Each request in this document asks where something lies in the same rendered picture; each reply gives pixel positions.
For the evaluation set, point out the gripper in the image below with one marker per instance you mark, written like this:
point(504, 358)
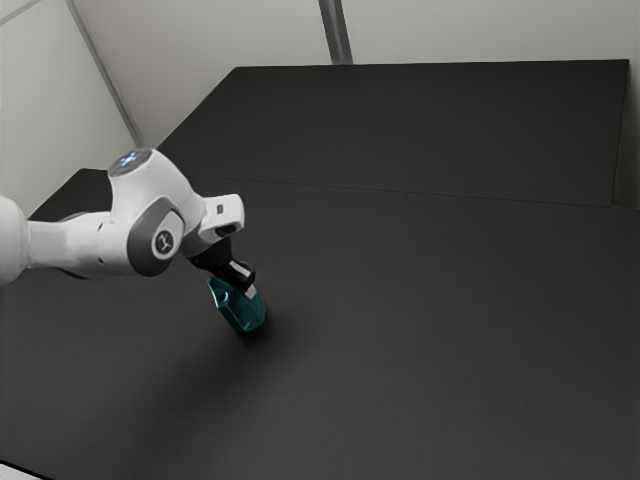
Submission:
point(212, 257)

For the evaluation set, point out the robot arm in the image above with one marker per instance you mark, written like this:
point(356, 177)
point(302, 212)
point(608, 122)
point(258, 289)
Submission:
point(75, 240)

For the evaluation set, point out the teal faceted mug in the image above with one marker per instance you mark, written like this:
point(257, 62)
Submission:
point(240, 310)

